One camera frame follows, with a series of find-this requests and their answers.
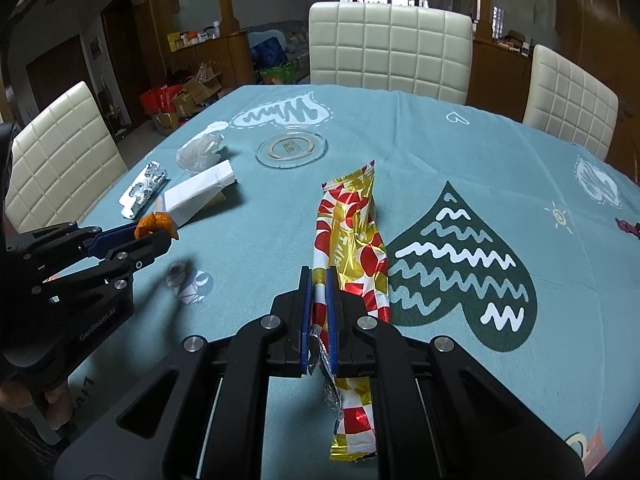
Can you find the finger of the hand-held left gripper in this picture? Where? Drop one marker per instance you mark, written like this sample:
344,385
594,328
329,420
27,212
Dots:
115,240
145,255

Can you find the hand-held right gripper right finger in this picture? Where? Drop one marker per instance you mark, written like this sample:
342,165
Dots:
332,320

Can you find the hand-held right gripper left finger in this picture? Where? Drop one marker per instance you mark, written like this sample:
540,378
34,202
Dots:
303,320

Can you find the orange peel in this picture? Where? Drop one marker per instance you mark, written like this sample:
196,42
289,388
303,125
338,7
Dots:
152,222

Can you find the red gold checked wrapper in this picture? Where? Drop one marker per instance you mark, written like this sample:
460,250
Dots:
350,240

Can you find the person's left hand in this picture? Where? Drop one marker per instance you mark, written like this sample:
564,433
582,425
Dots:
57,402

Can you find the small clear printed wrapper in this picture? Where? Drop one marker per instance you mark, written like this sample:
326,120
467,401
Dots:
192,285

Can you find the silver foil wrapper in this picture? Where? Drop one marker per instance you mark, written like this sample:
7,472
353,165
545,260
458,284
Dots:
145,190

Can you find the white paper carton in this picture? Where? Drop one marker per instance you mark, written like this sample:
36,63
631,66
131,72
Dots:
200,190

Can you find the cream quilted leather chair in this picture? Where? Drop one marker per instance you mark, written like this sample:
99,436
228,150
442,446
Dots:
570,100
390,50
65,160

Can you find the clear plastic bag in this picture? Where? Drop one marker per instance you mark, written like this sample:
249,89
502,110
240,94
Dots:
200,150

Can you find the red bag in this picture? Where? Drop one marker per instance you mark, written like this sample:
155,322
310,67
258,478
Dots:
156,101

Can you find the open cardboard box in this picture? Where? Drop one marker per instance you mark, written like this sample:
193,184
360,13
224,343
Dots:
197,92

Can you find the round glass plate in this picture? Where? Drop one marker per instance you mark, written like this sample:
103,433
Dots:
291,149

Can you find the yellow box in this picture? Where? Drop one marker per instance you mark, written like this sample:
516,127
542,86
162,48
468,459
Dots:
174,42

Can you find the green shopping bag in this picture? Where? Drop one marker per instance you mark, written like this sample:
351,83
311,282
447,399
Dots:
277,74

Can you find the teal printed tablecloth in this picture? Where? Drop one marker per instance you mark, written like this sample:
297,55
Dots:
500,170

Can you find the blue bag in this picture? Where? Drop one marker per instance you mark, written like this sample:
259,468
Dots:
267,52

